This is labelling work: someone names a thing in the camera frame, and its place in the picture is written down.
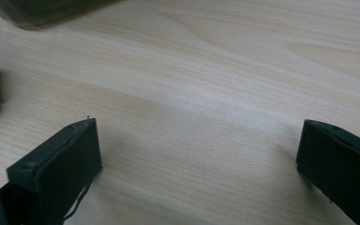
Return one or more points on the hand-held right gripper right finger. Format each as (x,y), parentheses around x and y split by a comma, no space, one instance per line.
(340,175)

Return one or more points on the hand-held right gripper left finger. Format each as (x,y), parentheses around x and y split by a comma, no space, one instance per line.
(59,172)

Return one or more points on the transparent grey plastic box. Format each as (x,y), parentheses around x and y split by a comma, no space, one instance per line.
(43,12)

